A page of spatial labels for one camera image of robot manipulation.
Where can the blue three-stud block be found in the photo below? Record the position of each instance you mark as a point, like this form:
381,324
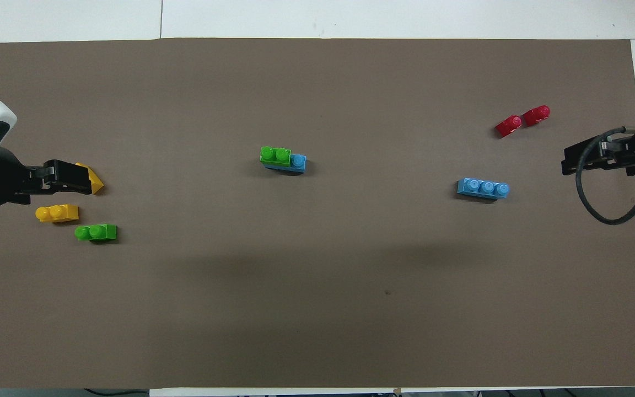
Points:
483,188
297,163

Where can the red one-stud block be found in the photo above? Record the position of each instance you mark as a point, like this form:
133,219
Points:
536,116
509,126

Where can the brown table mat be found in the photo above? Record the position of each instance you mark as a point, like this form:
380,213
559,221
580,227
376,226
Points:
317,309

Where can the yellow two-stud block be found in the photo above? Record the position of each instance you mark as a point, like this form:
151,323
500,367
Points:
57,213
96,179

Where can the green two-stud block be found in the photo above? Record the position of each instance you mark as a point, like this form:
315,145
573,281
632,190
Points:
274,155
96,232

